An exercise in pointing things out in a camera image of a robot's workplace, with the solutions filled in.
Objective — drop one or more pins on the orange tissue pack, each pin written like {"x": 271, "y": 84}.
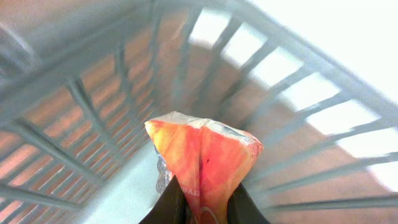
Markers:
{"x": 208, "y": 158}

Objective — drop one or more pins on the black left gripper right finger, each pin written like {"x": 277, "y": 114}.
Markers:
{"x": 242, "y": 210}

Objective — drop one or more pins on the grey plastic shopping basket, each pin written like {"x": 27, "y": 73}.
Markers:
{"x": 80, "y": 78}

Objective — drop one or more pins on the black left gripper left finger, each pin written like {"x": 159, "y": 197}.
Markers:
{"x": 170, "y": 207}

